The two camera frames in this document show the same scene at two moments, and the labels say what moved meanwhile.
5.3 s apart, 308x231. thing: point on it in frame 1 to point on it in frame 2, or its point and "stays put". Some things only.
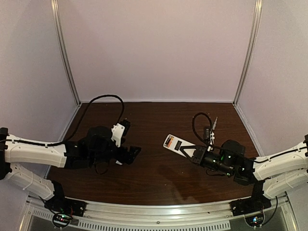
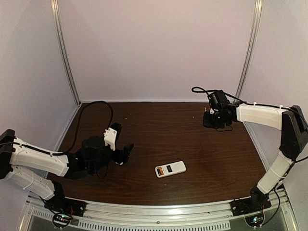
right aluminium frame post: x=254 y=29 stays put
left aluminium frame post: x=57 y=16 stays put
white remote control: x=177 y=143 to x=169 y=169
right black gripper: x=196 y=155 to x=209 y=121
